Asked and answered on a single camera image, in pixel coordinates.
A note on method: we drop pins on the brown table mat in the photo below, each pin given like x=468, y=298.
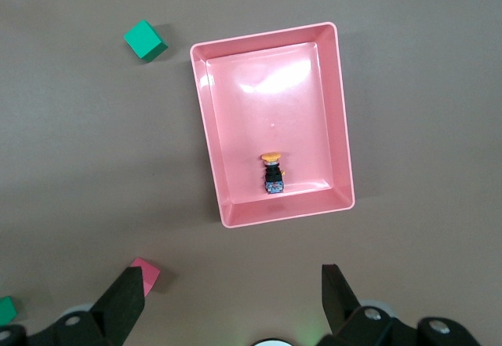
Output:
x=78, y=146

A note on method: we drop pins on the pink plastic tray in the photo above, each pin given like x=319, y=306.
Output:
x=274, y=106

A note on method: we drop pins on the green foam cube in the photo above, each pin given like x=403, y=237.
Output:
x=7, y=310
x=143, y=40

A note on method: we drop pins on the pink foam cube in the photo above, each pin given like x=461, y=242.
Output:
x=151, y=273

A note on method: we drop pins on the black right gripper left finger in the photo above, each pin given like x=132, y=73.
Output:
x=117, y=307

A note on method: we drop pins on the orange push button switch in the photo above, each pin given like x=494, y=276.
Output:
x=273, y=179

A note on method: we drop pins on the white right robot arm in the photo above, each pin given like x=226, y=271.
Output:
x=271, y=343

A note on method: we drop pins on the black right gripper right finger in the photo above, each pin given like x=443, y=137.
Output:
x=339, y=303

